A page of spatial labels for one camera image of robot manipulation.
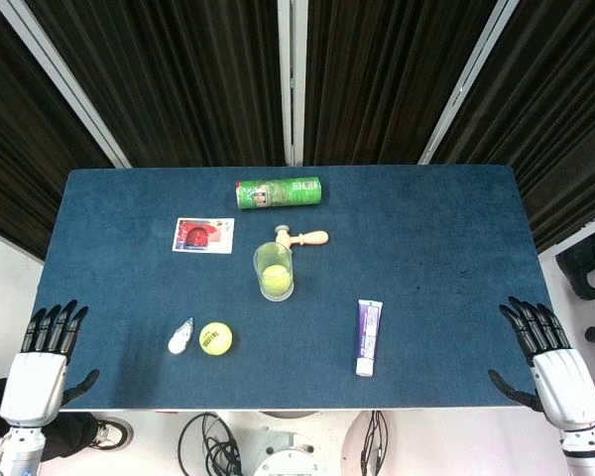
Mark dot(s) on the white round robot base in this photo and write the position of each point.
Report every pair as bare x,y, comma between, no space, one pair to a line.
287,446

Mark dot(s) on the red and white card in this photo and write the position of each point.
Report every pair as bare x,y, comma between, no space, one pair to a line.
203,235

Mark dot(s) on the white partition post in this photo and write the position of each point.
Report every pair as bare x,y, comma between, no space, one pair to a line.
292,74
468,79
62,79

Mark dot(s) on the purple white toothpaste tube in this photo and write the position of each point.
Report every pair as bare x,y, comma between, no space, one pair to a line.
369,337

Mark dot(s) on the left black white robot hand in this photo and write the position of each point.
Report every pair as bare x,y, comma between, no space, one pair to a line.
32,382

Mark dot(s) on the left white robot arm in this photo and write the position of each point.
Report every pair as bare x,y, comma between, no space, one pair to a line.
20,451

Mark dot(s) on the dark pleated curtain panel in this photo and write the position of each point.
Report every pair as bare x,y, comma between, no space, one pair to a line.
10,149
178,74
565,124
387,74

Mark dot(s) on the dark trousers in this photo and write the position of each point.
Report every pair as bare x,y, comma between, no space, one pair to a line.
72,436

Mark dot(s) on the yellow tennis ball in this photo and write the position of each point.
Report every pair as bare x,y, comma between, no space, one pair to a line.
275,278
215,338

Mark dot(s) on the blue table cloth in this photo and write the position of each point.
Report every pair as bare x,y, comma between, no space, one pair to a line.
377,248

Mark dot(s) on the black white sneaker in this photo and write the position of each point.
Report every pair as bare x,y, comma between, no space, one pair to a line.
110,432

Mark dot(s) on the green snack can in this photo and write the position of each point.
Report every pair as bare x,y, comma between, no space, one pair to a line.
280,193

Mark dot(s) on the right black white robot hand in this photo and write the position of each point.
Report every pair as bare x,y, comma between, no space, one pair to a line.
567,387

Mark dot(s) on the clear plastic ball tube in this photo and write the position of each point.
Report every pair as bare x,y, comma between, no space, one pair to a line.
273,258

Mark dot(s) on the black equipment with red accents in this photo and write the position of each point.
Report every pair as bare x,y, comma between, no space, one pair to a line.
582,270

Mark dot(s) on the white blue correction tape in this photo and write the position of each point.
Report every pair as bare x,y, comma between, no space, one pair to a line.
179,339

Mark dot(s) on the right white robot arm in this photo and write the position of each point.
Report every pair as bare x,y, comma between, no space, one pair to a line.
587,453

